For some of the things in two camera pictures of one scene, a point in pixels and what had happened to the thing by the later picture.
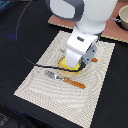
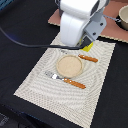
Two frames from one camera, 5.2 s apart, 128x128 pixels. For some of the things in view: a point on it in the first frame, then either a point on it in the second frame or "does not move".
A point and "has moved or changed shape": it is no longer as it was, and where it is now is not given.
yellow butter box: [65, 66] has moved or changed shape
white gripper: [80, 48] -> [79, 29]
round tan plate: [66, 73] does not move
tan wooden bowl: [123, 13] does not move
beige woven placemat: [70, 93] does not move
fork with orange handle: [67, 80] does not move
